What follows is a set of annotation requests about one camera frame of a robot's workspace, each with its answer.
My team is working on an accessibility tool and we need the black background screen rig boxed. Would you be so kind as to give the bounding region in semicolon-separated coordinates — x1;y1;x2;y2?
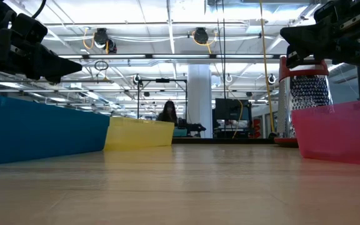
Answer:
212;98;253;139

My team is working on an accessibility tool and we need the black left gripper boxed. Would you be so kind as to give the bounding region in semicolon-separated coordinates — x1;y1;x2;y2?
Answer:
0;11;83;84

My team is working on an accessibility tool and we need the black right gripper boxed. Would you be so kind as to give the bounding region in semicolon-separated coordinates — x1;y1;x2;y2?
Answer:
280;0;360;69

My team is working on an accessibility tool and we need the white building pillar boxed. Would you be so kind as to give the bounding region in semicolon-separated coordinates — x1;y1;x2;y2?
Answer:
187;64;213;138

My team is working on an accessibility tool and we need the steel box grater red handle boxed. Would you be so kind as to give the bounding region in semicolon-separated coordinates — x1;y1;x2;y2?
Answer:
274;56;334;148

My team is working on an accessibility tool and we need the black metal table frame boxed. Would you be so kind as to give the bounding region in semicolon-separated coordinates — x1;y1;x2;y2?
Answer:
171;137;276;144

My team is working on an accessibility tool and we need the black background frame rig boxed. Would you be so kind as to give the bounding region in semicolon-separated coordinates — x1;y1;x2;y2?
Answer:
136;77;189;121

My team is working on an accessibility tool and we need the black hanging looped cable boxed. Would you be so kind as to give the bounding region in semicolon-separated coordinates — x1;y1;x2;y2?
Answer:
216;0;228;101

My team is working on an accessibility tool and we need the pink plastic bin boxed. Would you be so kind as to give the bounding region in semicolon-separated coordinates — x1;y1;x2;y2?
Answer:
291;97;360;168

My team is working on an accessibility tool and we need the yellow plastic bin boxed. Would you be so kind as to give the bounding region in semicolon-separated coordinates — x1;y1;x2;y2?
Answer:
103;116;176;153

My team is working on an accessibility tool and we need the long ceiling light bar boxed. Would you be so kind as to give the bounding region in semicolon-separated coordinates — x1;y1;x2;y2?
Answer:
57;53;276;60

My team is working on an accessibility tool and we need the yellow hanging cable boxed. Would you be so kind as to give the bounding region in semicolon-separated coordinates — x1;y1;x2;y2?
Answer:
259;0;276;134

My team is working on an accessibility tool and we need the person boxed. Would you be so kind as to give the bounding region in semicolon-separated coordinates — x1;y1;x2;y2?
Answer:
156;99;179;126

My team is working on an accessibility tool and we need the black ceiling cable reel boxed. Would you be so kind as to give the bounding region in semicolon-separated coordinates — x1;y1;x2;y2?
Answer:
192;27;211;46
92;27;118;54

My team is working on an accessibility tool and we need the teal box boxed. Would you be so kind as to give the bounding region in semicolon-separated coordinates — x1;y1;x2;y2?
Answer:
172;127;188;138

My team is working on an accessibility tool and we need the blue plastic bin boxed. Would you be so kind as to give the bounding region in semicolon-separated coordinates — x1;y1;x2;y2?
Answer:
0;92;111;167

